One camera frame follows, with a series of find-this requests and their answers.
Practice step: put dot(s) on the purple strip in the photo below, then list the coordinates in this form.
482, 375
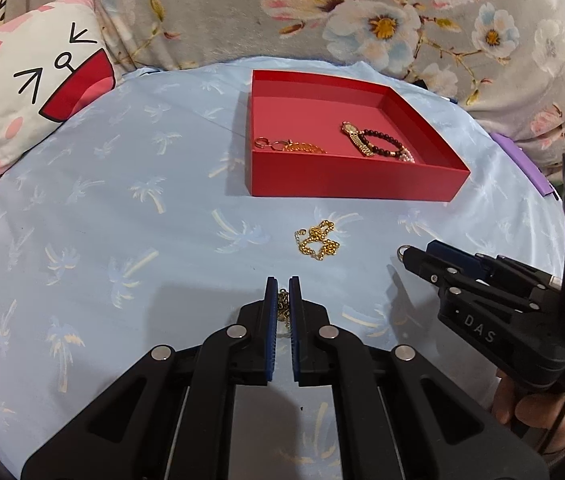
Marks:
525, 165

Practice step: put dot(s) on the grey floral blanket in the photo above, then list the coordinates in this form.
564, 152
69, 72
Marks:
202, 10

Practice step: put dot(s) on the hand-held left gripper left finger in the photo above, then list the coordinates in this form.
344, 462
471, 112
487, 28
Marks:
271, 340

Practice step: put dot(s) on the gold wrist watch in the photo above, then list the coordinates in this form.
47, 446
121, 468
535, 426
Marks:
360, 141

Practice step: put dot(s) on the cat face pillow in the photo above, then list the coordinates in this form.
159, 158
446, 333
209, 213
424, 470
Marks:
27, 85

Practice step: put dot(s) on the red cardboard box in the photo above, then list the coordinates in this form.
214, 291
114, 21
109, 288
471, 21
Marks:
352, 180

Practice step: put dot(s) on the gold leaf-pattern bangle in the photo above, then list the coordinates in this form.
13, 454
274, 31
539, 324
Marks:
305, 148

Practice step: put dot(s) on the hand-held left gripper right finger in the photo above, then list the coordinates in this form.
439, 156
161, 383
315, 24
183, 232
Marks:
296, 340

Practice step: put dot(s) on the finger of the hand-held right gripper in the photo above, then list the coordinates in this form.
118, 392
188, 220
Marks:
427, 266
455, 255

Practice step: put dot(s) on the person's right hand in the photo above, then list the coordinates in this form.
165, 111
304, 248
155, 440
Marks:
537, 410

